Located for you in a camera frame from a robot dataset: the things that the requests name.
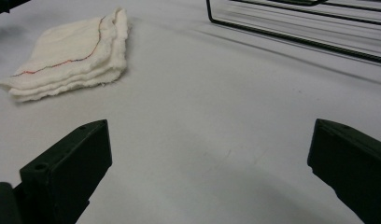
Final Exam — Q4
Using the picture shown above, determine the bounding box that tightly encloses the black wire rack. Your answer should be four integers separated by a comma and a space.
205, 0, 381, 66

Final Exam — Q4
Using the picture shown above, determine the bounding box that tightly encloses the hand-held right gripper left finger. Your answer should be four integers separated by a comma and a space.
13, 119, 113, 224

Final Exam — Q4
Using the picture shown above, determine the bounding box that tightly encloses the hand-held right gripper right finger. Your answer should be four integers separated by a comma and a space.
306, 118, 381, 224

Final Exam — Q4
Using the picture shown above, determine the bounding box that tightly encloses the white towel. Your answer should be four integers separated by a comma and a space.
0, 7, 131, 103

